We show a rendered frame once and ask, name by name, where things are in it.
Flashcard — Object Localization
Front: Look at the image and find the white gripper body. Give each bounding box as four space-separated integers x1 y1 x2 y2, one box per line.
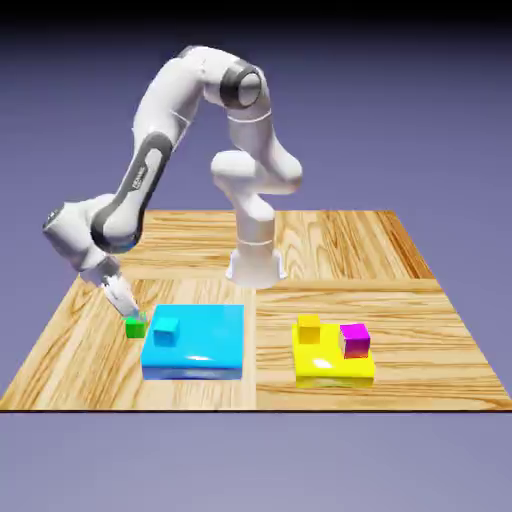
101 273 141 320

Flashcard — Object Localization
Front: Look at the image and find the small green cube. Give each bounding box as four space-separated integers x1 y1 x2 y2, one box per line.
124 315 148 340

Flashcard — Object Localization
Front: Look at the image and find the small cyan cube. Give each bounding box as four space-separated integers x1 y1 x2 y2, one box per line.
152 317 180 348

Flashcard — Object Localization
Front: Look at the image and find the small yellow cube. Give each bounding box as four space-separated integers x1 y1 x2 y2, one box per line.
297 314 322 345

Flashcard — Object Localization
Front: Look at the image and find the small magenta cube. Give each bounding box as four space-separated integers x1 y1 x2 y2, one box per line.
339 322 372 360

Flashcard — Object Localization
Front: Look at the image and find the large cyan box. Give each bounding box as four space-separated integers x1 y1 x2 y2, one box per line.
140 304 246 381

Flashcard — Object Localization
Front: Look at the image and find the large yellow box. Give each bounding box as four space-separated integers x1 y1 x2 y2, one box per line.
291 322 377 389

